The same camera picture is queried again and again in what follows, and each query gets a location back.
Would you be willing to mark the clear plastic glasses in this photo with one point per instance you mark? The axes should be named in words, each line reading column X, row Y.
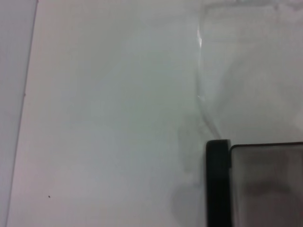
column 200, row 42

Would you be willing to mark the black glasses case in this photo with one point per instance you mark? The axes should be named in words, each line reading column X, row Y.
column 217, row 184

